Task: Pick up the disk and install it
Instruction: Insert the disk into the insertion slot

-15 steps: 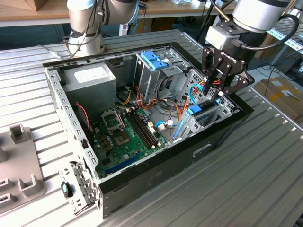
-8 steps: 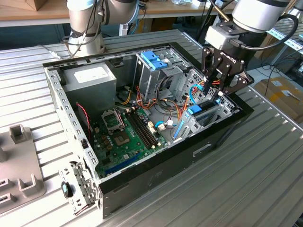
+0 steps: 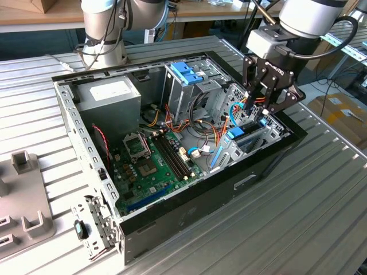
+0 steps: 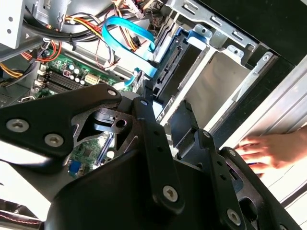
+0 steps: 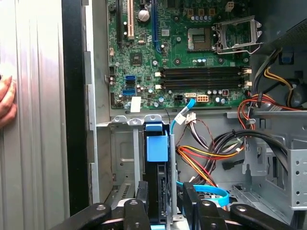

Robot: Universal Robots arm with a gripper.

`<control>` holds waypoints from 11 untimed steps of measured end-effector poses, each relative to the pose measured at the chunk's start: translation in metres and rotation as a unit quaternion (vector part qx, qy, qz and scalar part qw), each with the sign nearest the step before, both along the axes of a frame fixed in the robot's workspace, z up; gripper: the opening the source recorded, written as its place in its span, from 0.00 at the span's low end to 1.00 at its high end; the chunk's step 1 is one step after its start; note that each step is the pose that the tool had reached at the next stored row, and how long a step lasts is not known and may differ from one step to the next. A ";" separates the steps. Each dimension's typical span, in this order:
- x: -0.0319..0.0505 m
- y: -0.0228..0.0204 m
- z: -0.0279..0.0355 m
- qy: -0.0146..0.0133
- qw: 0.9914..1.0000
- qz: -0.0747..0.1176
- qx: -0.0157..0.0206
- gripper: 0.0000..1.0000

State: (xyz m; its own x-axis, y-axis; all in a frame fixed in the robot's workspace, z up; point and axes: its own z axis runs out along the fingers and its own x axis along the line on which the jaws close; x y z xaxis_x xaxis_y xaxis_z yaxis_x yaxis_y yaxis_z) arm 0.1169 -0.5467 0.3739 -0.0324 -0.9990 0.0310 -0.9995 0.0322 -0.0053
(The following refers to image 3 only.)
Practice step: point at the black blue case latch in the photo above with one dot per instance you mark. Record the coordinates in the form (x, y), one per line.
(80, 229)

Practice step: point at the grey metal drive cage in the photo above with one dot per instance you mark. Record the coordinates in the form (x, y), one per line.
(183, 97)

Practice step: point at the beige board connector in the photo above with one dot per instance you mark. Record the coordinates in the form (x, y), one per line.
(184, 156)

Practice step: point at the grey metal disk bay cage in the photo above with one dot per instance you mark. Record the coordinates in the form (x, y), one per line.
(276, 131)

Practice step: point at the dark chipset chip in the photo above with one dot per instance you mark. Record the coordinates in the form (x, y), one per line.
(146, 168)

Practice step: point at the blue plastic drive latch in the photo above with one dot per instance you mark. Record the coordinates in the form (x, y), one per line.
(183, 73)

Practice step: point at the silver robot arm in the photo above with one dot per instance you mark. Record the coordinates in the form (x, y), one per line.
(309, 14)

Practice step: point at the hard disk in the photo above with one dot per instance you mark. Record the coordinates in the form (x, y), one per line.
(235, 133)

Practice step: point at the CPU socket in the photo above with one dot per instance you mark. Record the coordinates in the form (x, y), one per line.
(135, 146)

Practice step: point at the small brown box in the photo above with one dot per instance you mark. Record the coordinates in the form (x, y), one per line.
(46, 5)

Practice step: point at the labelled cardboard box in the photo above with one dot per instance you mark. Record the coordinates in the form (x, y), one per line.
(338, 120)

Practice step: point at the grey parts rack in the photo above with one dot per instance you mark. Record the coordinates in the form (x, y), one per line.
(25, 189)

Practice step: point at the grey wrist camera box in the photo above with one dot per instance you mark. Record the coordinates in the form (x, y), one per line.
(263, 43)

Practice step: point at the small metal tool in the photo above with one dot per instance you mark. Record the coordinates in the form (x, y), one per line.
(355, 116)

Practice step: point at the black tripod stand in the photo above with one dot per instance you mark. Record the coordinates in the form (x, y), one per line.
(250, 20)

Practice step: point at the grey card retainer bracket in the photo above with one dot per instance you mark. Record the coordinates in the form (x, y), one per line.
(103, 223)

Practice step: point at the thin locking lever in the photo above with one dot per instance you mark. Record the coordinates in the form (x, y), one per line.
(148, 147)

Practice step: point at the metal slat side table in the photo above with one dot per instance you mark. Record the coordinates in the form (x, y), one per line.
(355, 52)

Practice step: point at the green motherboard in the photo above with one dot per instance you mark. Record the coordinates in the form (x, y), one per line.
(160, 177)

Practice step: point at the black RAM slot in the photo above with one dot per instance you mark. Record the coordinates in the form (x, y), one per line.
(174, 157)
(167, 157)
(178, 157)
(171, 157)

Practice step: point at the long wooden desk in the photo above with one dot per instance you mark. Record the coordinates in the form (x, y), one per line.
(200, 11)

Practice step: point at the grey power supply unit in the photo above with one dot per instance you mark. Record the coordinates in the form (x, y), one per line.
(109, 114)

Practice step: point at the black open PC case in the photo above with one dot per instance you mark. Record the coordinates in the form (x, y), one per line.
(200, 206)

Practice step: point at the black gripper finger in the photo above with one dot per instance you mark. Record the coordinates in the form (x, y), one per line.
(250, 86)
(289, 98)

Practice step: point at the blue expansion slot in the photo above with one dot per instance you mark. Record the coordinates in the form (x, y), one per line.
(149, 199)

